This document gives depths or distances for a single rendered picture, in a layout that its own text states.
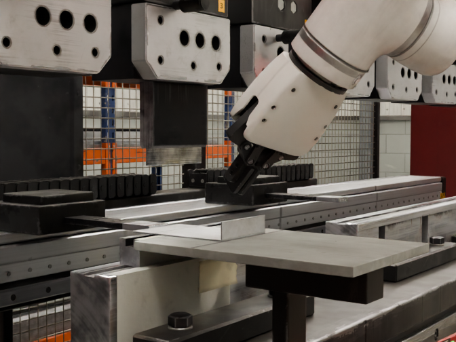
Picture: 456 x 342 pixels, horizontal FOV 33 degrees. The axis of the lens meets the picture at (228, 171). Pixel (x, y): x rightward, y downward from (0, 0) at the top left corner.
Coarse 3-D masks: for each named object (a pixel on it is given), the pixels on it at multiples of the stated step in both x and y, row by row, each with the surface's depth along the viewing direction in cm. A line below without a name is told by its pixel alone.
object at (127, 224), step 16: (16, 192) 105; (32, 192) 105; (48, 192) 105; (64, 192) 105; (80, 192) 106; (0, 208) 103; (16, 208) 101; (32, 208) 99; (48, 208) 99; (64, 208) 102; (80, 208) 104; (96, 208) 106; (0, 224) 103; (16, 224) 101; (32, 224) 99; (48, 224) 99; (64, 224) 102; (80, 224) 100; (96, 224) 98; (112, 224) 96; (128, 224) 95; (144, 224) 94; (160, 224) 94
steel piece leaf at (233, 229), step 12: (252, 216) 88; (264, 216) 89; (192, 228) 93; (204, 228) 93; (216, 228) 93; (228, 228) 84; (240, 228) 86; (252, 228) 87; (264, 228) 89; (216, 240) 83; (228, 240) 84
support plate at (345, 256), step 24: (144, 240) 84; (168, 240) 84; (192, 240) 84; (240, 240) 84; (264, 240) 84; (288, 240) 84; (312, 240) 84; (336, 240) 84; (360, 240) 84; (384, 240) 84; (264, 264) 73; (288, 264) 72; (312, 264) 70; (336, 264) 69; (360, 264) 69; (384, 264) 73
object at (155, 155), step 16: (144, 96) 87; (160, 96) 87; (176, 96) 89; (192, 96) 92; (144, 112) 87; (160, 112) 87; (176, 112) 89; (192, 112) 92; (144, 128) 87; (160, 128) 87; (176, 128) 90; (192, 128) 92; (144, 144) 87; (160, 144) 87; (176, 144) 90; (192, 144) 92; (160, 160) 89; (176, 160) 91; (192, 160) 94
